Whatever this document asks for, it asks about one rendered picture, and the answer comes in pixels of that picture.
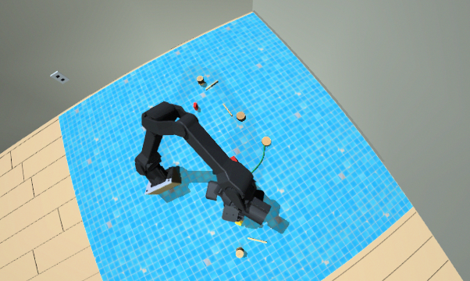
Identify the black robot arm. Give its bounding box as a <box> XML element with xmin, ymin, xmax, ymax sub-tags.
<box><xmin>135</xmin><ymin>101</ymin><xmax>271</xmax><ymax>225</ymax></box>

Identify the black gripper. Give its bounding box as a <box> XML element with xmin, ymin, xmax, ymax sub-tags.
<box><xmin>205</xmin><ymin>180</ymin><xmax>264</xmax><ymax>201</ymax></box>

